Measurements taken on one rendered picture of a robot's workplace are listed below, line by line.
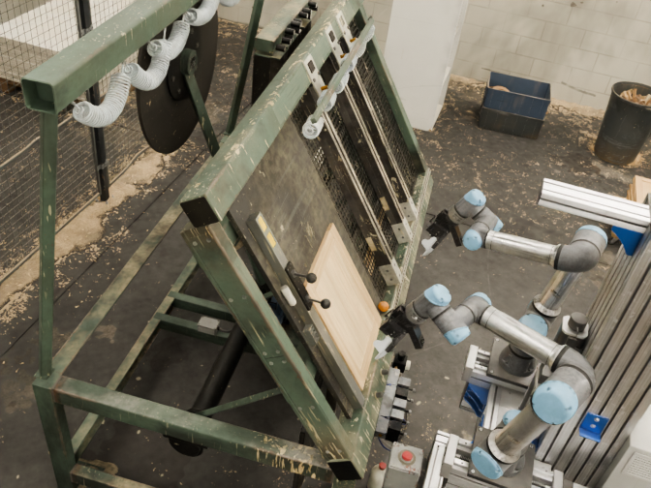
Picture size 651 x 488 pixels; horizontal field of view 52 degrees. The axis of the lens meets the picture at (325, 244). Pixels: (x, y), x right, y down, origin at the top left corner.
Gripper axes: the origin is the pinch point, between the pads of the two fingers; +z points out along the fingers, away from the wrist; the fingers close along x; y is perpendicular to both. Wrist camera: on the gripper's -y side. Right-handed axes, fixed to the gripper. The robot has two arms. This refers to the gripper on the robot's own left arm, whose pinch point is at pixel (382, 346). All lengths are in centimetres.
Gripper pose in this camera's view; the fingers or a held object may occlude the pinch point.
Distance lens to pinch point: 240.5
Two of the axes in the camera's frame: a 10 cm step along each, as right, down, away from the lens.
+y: -7.7, -6.3, -1.2
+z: -5.4, 5.4, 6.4
